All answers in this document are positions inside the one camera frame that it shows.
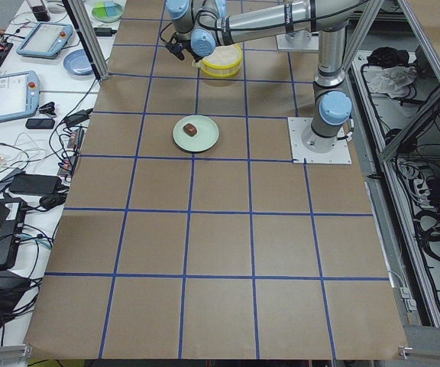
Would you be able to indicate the pale green plate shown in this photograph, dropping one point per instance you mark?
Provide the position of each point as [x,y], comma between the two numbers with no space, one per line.
[207,136]

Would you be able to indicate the green plate with blocks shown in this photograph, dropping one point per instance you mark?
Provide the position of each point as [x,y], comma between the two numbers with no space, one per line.
[107,11]

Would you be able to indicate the dark drink container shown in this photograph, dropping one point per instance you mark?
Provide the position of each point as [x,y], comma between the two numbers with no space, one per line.
[39,10]

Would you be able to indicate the black small adapter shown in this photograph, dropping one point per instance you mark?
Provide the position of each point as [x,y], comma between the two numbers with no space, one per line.
[104,32]

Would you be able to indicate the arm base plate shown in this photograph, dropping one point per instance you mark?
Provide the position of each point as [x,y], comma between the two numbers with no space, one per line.
[282,45]
[309,148]

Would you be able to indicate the black power adapter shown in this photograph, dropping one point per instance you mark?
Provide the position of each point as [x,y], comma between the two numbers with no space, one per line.
[35,184]

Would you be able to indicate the crumpled white cloth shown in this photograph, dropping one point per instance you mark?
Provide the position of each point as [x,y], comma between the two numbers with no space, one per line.
[394,82]

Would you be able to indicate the blue teach pendant far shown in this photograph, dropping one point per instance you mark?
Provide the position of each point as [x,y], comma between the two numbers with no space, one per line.
[45,40]

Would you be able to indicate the blue plate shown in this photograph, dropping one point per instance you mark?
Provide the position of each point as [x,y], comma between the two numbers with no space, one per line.
[77,63]

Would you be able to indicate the blue teach pendant near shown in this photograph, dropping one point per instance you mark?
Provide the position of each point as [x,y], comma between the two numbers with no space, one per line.
[19,95]

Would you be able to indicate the brown bun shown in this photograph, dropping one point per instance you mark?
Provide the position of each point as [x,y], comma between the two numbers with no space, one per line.
[190,129]

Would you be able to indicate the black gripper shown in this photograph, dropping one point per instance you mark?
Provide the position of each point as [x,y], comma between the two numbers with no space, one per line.
[196,60]

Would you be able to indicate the white steamed bun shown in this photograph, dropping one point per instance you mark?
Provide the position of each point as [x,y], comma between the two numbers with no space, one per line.
[197,64]

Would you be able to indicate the black phone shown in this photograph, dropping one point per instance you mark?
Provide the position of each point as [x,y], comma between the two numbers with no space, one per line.
[40,124]

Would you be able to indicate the aluminium frame post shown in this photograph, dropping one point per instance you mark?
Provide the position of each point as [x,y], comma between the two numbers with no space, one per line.
[76,10]

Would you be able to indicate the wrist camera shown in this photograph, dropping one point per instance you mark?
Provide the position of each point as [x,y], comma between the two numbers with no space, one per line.
[175,48]

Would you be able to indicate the yellow rimmed steamer centre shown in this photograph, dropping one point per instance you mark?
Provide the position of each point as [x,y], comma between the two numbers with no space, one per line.
[224,62]

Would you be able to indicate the blue teach pendant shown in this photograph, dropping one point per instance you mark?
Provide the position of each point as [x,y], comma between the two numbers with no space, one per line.
[19,95]
[45,40]

